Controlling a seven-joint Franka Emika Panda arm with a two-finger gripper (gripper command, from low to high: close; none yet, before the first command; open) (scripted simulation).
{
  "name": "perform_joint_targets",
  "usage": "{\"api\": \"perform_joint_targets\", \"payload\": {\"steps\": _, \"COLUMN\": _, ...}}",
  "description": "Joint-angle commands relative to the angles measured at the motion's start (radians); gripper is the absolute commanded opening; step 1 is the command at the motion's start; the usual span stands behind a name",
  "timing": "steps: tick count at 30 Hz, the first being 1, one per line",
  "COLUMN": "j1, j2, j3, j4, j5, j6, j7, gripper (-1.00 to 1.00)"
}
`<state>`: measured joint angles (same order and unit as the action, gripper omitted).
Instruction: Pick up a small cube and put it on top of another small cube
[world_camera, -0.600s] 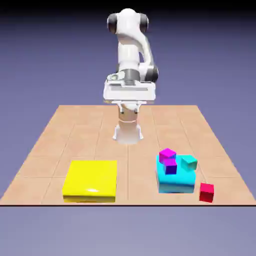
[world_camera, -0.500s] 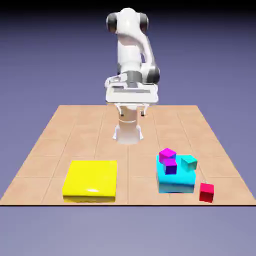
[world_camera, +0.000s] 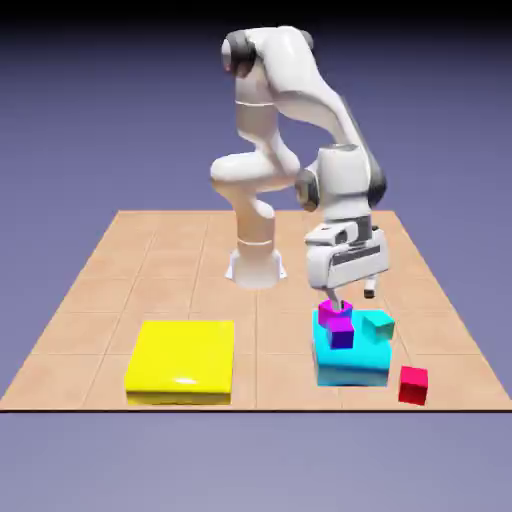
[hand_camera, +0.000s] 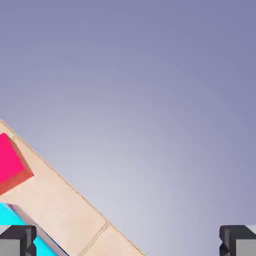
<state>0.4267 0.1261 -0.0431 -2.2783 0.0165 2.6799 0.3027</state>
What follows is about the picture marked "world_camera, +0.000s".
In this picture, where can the small red cube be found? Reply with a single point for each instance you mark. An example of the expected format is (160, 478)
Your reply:
(413, 385)

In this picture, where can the small teal cube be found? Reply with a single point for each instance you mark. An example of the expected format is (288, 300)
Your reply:
(378, 326)

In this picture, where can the large yellow box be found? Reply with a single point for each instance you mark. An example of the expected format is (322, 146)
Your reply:
(180, 360)

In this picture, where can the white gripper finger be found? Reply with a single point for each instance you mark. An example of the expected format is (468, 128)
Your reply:
(334, 300)
(369, 287)

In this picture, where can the small purple cube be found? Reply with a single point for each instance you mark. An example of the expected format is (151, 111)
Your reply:
(340, 334)

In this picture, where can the large cyan box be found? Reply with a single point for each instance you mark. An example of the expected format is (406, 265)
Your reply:
(352, 360)

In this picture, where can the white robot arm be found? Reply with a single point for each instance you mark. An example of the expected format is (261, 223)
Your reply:
(280, 80)

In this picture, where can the small magenta cube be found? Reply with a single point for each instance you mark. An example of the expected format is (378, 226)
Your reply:
(332, 312)

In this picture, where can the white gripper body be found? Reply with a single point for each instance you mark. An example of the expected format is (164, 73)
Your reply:
(352, 260)

